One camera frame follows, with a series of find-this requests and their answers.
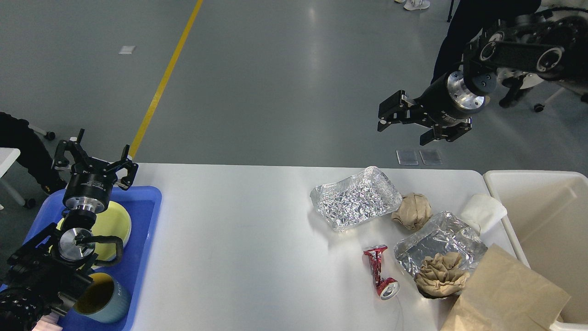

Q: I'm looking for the white crumpled napkin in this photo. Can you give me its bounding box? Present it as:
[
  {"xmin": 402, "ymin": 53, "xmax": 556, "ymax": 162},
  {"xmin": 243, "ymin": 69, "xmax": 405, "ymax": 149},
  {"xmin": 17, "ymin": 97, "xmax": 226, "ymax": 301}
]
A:
[{"xmin": 460, "ymin": 194, "xmax": 508, "ymax": 235}]

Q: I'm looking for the white plastic bin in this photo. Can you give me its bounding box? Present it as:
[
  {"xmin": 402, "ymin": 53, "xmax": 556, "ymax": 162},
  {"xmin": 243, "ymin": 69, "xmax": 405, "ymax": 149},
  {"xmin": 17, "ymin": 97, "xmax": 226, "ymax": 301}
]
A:
[{"xmin": 483, "ymin": 170, "xmax": 588, "ymax": 331}]

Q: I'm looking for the blue plastic tray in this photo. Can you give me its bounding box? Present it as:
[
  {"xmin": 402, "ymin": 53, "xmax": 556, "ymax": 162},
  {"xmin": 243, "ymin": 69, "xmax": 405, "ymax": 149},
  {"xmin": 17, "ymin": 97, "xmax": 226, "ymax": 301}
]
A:
[{"xmin": 0, "ymin": 186, "xmax": 162, "ymax": 331}]

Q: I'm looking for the person in white trousers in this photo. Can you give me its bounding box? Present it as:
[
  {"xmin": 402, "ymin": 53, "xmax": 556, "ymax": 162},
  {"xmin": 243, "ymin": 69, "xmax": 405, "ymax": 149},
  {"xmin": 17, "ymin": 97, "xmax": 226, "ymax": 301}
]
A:
[{"xmin": 394, "ymin": 0, "xmax": 430, "ymax": 11}]

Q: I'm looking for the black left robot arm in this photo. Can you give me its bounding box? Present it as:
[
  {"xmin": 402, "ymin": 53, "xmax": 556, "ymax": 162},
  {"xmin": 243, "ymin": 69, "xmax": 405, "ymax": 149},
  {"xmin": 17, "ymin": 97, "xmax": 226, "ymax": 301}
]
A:
[{"xmin": 1, "ymin": 129, "xmax": 139, "ymax": 331}]

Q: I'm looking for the crushed red soda can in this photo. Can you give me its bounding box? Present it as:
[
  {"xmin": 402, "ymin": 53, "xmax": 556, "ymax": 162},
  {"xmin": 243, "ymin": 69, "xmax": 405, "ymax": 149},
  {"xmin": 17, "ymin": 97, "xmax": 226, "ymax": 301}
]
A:
[{"xmin": 363, "ymin": 245, "xmax": 401, "ymax": 300}]

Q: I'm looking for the white side table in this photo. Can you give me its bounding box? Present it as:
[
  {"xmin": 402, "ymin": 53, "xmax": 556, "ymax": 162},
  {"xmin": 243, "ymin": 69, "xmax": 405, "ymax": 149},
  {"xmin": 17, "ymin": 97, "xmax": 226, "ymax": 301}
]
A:
[{"xmin": 0, "ymin": 148, "xmax": 36, "ymax": 210}]

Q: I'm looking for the yellow plastic plate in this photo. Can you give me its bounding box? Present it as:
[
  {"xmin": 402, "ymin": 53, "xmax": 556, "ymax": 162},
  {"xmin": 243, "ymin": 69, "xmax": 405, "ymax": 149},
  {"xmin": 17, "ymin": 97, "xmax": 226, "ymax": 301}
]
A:
[{"xmin": 57, "ymin": 202, "xmax": 132, "ymax": 269}]

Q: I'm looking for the large aluminium foil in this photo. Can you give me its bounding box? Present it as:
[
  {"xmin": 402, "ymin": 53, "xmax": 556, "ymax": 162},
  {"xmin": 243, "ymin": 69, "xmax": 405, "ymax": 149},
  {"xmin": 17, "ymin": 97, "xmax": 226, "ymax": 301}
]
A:
[{"xmin": 310, "ymin": 166, "xmax": 403, "ymax": 232}]

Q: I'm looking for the floor outlet plate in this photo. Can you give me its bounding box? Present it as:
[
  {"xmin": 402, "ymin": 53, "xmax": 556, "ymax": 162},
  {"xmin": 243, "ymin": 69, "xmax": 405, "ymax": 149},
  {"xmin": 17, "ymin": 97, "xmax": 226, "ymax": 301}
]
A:
[
  {"xmin": 396, "ymin": 149, "xmax": 419, "ymax": 166},
  {"xmin": 419, "ymin": 149, "xmax": 444, "ymax": 166}
]

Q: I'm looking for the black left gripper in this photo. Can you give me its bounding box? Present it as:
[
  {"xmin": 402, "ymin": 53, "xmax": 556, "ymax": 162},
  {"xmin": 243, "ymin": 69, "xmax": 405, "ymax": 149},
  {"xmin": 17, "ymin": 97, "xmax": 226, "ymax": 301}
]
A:
[{"xmin": 51, "ymin": 128, "xmax": 139, "ymax": 212}]

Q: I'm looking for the small foil piece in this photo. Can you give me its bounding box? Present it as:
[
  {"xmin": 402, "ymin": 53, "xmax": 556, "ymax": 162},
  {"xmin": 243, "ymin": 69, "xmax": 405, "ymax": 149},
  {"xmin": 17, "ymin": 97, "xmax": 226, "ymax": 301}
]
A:
[{"xmin": 394, "ymin": 211, "xmax": 488, "ymax": 277}]

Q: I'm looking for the white rolling chair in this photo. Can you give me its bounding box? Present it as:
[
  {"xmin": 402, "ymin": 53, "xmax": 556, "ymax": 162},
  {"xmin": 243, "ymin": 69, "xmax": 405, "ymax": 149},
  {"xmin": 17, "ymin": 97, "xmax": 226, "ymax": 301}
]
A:
[{"xmin": 532, "ymin": 87, "xmax": 588, "ymax": 113}]

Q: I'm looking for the grey-blue mug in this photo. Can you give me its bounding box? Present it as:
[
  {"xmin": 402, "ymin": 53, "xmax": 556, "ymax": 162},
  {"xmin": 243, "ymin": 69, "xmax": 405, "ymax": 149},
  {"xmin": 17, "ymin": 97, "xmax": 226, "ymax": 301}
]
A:
[{"xmin": 73, "ymin": 272, "xmax": 131, "ymax": 324}]

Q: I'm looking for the left floor outlet plate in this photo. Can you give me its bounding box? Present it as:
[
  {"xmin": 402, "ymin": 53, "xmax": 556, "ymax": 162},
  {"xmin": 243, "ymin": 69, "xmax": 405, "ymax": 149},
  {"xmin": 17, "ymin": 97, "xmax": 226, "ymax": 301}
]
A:
[{"xmin": 396, "ymin": 149, "xmax": 419, "ymax": 166}]

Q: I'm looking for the person with white sneakers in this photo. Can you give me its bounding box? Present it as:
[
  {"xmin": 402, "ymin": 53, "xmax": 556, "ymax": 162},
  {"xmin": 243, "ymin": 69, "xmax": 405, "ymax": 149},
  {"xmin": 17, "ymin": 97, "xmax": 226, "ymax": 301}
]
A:
[{"xmin": 431, "ymin": 0, "xmax": 541, "ymax": 83}]

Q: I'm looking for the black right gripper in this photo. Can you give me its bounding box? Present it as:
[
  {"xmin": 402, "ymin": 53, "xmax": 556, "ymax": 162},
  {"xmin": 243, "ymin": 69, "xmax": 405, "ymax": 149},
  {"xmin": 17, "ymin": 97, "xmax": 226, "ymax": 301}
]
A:
[{"xmin": 377, "ymin": 70, "xmax": 491, "ymax": 146}]

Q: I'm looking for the brown paper ball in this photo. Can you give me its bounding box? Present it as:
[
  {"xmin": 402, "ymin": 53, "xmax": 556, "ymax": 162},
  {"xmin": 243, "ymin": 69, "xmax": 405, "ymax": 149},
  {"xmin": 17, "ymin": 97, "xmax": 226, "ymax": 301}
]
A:
[{"xmin": 391, "ymin": 193, "xmax": 433, "ymax": 232}]

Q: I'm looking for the flat brown paper bag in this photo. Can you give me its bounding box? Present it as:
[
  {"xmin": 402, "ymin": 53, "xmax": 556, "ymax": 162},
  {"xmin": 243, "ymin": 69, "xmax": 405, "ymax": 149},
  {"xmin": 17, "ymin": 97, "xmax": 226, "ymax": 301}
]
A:
[{"xmin": 441, "ymin": 245, "xmax": 571, "ymax": 331}]

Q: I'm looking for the pink mug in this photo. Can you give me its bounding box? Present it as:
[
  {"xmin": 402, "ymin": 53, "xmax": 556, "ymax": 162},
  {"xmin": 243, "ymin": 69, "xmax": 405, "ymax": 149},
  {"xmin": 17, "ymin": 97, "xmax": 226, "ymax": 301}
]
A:
[{"xmin": 32, "ymin": 318, "xmax": 63, "ymax": 331}]

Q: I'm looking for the right floor outlet plate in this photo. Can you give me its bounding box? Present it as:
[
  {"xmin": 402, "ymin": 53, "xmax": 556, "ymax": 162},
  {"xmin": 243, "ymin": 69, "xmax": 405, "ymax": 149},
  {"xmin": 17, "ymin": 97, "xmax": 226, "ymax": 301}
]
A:
[{"xmin": 419, "ymin": 149, "xmax": 444, "ymax": 166}]

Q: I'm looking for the person in black clothes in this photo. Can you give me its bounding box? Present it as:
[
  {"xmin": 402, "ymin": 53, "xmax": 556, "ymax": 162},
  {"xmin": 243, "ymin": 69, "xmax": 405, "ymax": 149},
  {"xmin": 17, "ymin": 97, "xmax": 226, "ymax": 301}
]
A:
[{"xmin": 0, "ymin": 112, "xmax": 67, "ymax": 195}]

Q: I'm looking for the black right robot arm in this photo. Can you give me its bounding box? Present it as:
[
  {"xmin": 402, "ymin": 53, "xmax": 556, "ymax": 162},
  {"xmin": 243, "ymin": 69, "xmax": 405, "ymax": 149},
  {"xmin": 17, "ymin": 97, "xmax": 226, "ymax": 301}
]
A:
[{"xmin": 377, "ymin": 6, "xmax": 588, "ymax": 145}]

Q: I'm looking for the brown paper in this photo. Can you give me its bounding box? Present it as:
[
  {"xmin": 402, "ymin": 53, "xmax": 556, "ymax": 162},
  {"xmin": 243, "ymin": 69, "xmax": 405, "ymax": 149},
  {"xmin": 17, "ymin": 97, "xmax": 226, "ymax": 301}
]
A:
[{"xmin": 414, "ymin": 252, "xmax": 470, "ymax": 299}]

